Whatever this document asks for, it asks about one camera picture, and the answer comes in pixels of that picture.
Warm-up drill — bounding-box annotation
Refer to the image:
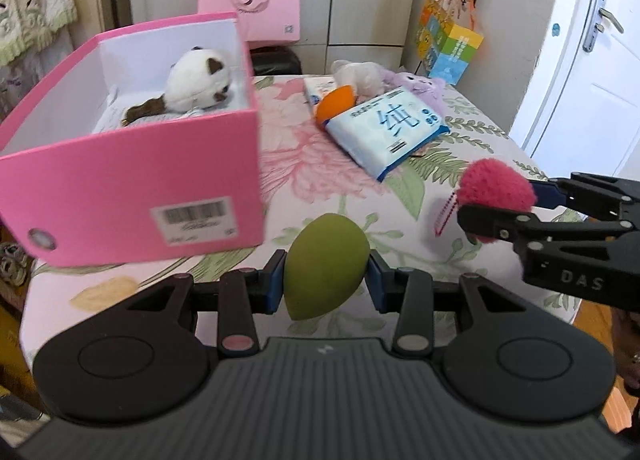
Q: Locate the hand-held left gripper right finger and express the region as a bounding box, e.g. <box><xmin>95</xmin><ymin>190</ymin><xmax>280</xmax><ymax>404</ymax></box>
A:
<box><xmin>365</xmin><ymin>252</ymin><xmax>531</xmax><ymax>357</ymax></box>

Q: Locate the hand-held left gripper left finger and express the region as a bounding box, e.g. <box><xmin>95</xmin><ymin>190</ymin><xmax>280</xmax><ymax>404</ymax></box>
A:
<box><xmin>126</xmin><ymin>251</ymin><xmax>287</xmax><ymax>357</ymax></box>

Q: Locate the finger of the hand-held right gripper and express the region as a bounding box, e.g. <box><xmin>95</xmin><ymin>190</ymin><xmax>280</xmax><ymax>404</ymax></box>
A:
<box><xmin>530</xmin><ymin>172</ymin><xmax>640</xmax><ymax>221</ymax></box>
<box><xmin>457</xmin><ymin>205</ymin><xmax>640</xmax><ymax>253</ymax></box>

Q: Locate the pink fluffy pompom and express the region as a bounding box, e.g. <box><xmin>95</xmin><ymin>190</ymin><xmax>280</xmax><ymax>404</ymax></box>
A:
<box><xmin>432</xmin><ymin>159</ymin><xmax>538</xmax><ymax>245</ymax></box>

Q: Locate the green makeup sponge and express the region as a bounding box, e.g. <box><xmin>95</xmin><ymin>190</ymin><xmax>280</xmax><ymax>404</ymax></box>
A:
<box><xmin>283</xmin><ymin>214</ymin><xmax>372</xmax><ymax>321</ymax></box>

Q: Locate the large blue tissue pack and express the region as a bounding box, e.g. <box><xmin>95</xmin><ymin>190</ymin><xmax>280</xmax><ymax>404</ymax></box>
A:
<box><xmin>325</xmin><ymin>92</ymin><xmax>451</xmax><ymax>183</ymax></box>

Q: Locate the pink cardboard box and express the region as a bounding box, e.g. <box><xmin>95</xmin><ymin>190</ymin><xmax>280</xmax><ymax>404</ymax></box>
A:
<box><xmin>0</xmin><ymin>12</ymin><xmax>266</xmax><ymax>268</ymax></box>

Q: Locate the orange makeup sponge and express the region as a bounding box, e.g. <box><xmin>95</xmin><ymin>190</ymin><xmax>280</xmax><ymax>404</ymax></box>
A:
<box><xmin>316</xmin><ymin>84</ymin><xmax>357</xmax><ymax>123</ymax></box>

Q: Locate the small white tissue pack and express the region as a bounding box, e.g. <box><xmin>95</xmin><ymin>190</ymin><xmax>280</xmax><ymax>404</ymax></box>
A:
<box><xmin>304</xmin><ymin>77</ymin><xmax>342</xmax><ymax>108</ymax></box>

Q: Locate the white door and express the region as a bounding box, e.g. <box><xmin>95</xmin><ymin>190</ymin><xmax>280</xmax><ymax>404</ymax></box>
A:
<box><xmin>509</xmin><ymin>0</ymin><xmax>640</xmax><ymax>187</ymax></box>

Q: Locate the purple plush toy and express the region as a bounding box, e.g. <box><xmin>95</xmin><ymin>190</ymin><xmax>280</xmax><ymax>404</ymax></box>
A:
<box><xmin>382</xmin><ymin>68</ymin><xmax>447</xmax><ymax>118</ymax></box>

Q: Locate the colourful hanging bag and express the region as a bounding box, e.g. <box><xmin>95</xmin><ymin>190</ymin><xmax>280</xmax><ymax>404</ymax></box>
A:
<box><xmin>412</xmin><ymin>0</ymin><xmax>485</xmax><ymax>86</ymax></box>

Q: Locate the white and brown plush toy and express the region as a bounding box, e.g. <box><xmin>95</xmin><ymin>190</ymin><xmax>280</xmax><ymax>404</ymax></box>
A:
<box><xmin>122</xmin><ymin>46</ymin><xmax>233</xmax><ymax>127</ymax></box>

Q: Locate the beige sandal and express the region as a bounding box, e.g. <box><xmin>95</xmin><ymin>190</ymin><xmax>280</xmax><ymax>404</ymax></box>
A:
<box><xmin>0</xmin><ymin>241</ymin><xmax>34</xmax><ymax>287</ymax></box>

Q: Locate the metal door handle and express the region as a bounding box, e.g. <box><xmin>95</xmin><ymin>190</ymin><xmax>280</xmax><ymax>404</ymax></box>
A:
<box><xmin>582</xmin><ymin>0</ymin><xmax>626</xmax><ymax>53</ymax></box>

